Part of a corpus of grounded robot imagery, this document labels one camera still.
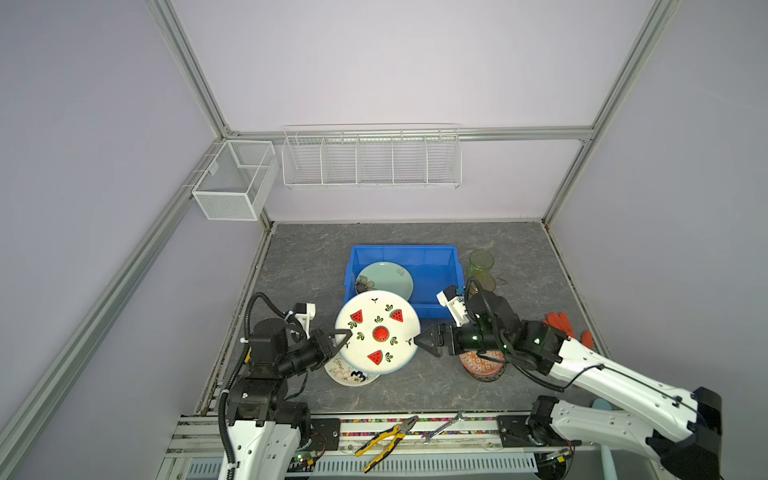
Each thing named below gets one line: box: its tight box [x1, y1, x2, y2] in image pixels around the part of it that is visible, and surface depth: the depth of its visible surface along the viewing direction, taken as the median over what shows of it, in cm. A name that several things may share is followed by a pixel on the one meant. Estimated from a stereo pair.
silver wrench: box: [422, 411, 467, 445], surface depth 77 cm
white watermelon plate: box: [335, 290, 422, 375], surface depth 72 cm
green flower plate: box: [356, 261, 414, 301], surface depth 104 cm
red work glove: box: [542, 312, 593, 349], surface depth 93 cm
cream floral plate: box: [324, 351, 380, 386], surface depth 84 cm
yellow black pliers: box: [355, 415, 419, 473], surface depth 75 cm
